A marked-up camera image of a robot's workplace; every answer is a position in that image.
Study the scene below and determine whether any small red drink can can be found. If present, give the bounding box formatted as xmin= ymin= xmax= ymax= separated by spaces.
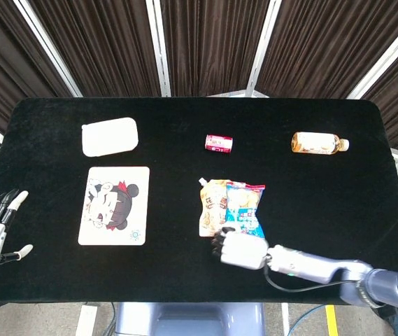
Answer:
xmin=204 ymin=134 xmax=234 ymax=153

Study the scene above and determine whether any amber tea bottle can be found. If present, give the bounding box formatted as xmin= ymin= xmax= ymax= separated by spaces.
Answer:
xmin=291 ymin=132 xmax=350 ymax=155

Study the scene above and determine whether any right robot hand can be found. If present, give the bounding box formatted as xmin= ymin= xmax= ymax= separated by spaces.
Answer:
xmin=211 ymin=226 xmax=270 ymax=270

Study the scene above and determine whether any white floor strip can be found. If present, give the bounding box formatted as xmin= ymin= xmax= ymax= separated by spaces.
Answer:
xmin=76 ymin=304 xmax=99 ymax=336

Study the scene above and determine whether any cartoon printed placemat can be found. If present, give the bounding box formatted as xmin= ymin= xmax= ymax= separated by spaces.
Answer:
xmin=78 ymin=166 xmax=150 ymax=246

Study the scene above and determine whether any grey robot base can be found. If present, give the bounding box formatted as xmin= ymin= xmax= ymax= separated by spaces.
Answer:
xmin=117 ymin=302 xmax=266 ymax=336

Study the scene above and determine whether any yellow floor tape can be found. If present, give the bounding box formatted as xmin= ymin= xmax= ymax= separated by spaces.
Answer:
xmin=325 ymin=304 xmax=338 ymax=336

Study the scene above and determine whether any beige peanut butter pouch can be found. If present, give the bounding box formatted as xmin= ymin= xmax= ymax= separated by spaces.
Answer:
xmin=198 ymin=177 xmax=231 ymax=238

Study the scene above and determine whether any black velvet tablecloth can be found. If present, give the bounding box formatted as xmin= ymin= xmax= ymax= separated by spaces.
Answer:
xmin=0 ymin=97 xmax=398 ymax=305

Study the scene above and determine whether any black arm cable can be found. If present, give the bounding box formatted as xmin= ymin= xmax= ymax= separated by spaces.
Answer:
xmin=263 ymin=257 xmax=360 ymax=294

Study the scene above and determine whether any blue snack bag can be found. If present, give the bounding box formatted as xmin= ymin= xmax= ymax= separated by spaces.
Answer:
xmin=225 ymin=181 xmax=266 ymax=239

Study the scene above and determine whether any blue floor cable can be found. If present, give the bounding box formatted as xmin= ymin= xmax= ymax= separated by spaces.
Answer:
xmin=287 ymin=304 xmax=326 ymax=336

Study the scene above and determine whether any white lidded food container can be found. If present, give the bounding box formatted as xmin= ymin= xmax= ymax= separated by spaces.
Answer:
xmin=80 ymin=117 xmax=139 ymax=158

